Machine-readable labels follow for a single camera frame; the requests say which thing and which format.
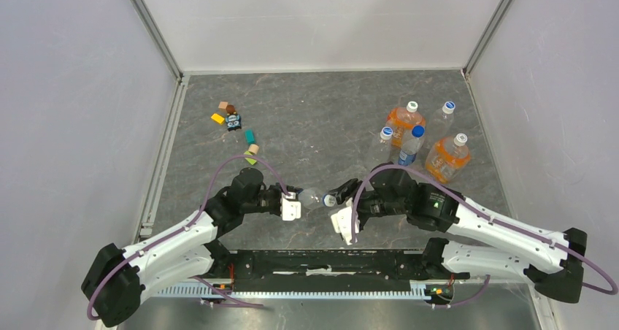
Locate orange bottle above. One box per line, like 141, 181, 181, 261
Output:
425, 133, 471, 184
385, 101, 426, 147

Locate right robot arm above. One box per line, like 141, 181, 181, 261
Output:
323, 164, 588, 304

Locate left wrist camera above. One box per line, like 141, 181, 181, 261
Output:
280, 191, 302, 221

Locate green block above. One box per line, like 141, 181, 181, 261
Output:
244, 150, 258, 165

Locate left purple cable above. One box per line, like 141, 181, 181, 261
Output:
85, 154, 299, 321

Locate blue label bottle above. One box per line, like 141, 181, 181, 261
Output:
298, 188, 325, 210

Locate white cable tray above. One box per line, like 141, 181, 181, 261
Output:
154, 281, 449, 301

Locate tan cylinder block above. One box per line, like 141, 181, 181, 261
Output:
247, 144, 259, 155

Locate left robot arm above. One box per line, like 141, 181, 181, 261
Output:
80, 168, 300, 327

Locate yellow block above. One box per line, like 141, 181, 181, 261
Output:
210, 113, 226, 125

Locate clear bottle white cap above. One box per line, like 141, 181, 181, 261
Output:
425, 101, 455, 147

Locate orange bottle left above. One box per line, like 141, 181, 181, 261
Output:
385, 101, 426, 147

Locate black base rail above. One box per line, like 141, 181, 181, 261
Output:
205, 249, 470, 292

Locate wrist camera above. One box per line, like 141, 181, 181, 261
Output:
280, 191, 302, 221
330, 206, 360, 246

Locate blue cap pepsi bottle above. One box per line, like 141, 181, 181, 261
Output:
397, 125, 426, 166

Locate clear plastic bottle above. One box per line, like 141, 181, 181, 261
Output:
366, 133, 392, 170

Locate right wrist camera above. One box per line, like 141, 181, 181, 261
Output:
330, 206, 360, 246

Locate white green bottle cap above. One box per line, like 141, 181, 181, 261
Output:
322, 194, 337, 207

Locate teal block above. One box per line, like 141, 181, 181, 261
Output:
245, 129, 256, 145

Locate orange bottle right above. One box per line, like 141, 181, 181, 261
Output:
425, 133, 471, 184

